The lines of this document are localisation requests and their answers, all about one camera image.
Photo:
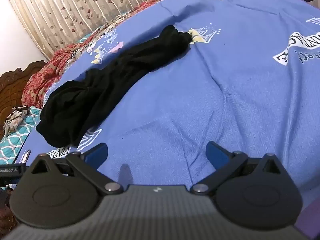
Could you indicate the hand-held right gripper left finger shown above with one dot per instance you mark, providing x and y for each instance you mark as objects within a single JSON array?
[{"x": 96, "y": 153}]

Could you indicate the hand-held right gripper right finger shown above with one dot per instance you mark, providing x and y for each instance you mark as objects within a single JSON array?
[{"x": 218, "y": 153}]

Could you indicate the black pants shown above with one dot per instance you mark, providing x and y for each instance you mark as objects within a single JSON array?
[{"x": 112, "y": 65}]

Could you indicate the teal patterned pillow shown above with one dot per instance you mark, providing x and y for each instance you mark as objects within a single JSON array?
[{"x": 15, "y": 142}]

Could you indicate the crumpled floral cloth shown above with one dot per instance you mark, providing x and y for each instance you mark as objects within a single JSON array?
[{"x": 13, "y": 120}]

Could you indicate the blue printed bedsheet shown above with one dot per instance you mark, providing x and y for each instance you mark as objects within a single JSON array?
[{"x": 225, "y": 92}]

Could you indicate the carved wooden headboard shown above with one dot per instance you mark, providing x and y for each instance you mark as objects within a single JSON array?
[{"x": 12, "y": 90}]

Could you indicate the red patterned blanket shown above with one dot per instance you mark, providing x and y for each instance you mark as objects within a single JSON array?
[{"x": 37, "y": 80}]

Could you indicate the purple cloth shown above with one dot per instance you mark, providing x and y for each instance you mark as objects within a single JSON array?
[{"x": 312, "y": 220}]

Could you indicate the beige leaf-print curtain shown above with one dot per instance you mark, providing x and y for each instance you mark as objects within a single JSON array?
[{"x": 75, "y": 5}]

